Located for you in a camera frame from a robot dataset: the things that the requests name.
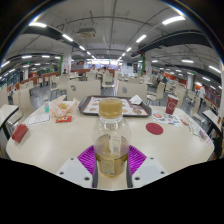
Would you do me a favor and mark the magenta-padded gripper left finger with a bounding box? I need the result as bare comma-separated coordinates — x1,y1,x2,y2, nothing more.
55,144,100,189

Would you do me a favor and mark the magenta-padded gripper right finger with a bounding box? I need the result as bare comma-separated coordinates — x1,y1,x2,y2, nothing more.
125,144,169,189

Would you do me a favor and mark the clear bottle with yellow cap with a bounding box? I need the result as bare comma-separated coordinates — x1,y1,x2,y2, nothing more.
91,97,132,178

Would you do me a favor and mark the flat round red coaster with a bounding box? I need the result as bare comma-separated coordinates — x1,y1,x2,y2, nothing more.
145,122,164,136

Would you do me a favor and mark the colourful sticker sheet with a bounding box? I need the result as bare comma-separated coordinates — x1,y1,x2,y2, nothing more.
152,110,184,128

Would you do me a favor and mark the burger on tray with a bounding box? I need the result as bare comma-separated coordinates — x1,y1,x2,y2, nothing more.
131,105,143,115

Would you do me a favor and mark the clear plastic packet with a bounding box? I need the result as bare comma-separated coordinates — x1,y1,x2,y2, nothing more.
191,124,210,142

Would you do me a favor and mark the dark brown food tray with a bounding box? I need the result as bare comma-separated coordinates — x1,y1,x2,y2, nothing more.
77,95,153,118

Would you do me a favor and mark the white paper slip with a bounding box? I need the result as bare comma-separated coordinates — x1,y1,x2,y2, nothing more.
25,113,52,127

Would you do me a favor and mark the clear bag of fries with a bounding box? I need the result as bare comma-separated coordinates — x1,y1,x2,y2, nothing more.
49,95,79,118

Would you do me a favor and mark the printed paper tray liner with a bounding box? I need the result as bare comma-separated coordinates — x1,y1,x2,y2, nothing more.
82,96,149,117

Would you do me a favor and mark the small red wallet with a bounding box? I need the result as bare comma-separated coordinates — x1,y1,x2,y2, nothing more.
11,123,29,144

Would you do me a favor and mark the red paper cup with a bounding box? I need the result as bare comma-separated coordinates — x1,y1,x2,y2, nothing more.
165,94,180,116

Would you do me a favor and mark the white paper napkin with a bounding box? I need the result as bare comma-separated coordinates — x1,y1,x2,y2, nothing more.
129,94,144,106

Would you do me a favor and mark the group of beige chairs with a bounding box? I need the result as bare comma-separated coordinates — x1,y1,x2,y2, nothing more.
0,71,201,118

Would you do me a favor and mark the beige neighbouring table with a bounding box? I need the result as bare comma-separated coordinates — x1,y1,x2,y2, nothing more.
0,104,20,129
202,109,223,134

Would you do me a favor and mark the ceiling air conditioner unit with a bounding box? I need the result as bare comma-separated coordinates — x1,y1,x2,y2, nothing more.
77,27,98,39

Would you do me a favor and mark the group of ceiling lights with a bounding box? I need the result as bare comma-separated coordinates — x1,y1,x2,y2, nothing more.
0,14,224,91

